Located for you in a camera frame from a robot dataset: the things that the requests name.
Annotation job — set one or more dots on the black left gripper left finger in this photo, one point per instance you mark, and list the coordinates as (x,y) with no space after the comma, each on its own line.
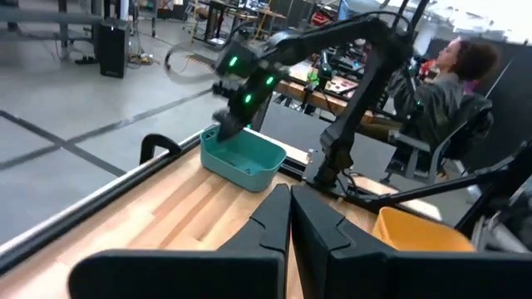
(187,274)

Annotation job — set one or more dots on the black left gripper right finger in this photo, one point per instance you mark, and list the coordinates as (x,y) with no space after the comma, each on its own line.
(374,274)

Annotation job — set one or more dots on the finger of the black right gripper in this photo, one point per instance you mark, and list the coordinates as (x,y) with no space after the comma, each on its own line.
(237,129)
(223,126)

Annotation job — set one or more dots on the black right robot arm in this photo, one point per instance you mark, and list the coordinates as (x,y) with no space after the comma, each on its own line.
(365,95)

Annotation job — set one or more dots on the teal plastic bin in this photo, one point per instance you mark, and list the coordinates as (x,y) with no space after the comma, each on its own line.
(245,158)

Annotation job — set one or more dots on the yellow plastic bin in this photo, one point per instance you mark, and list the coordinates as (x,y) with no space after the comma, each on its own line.
(415,234)

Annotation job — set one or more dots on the wooden workbench with tools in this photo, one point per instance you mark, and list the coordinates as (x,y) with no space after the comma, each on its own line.
(316,97)

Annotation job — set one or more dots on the black metal desk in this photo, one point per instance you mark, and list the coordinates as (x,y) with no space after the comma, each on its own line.
(214,16)

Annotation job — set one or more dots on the floor power strip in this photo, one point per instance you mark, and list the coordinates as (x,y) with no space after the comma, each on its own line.
(139,59)

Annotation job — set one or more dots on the red storage bins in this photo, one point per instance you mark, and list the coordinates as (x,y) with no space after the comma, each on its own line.
(318,18)

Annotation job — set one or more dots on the tall black computer tower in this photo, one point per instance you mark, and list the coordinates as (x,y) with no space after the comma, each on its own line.
(112,50)

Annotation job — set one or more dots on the dark office chair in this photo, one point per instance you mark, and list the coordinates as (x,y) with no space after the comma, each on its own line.
(469,128)

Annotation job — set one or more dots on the person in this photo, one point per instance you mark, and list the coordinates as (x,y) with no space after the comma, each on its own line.
(440,99)

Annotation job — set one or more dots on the wooden-topped workbench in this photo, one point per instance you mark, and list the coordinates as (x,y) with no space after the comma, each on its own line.
(41,17)

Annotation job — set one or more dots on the dark partition panel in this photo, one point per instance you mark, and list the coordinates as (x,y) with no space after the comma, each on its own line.
(511,104)

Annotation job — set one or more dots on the black curved frame bracket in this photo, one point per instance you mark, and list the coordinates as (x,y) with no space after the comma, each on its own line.
(147,145)

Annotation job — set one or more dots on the black aluminium table frame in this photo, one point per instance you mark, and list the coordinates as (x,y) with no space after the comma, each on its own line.
(83,212)

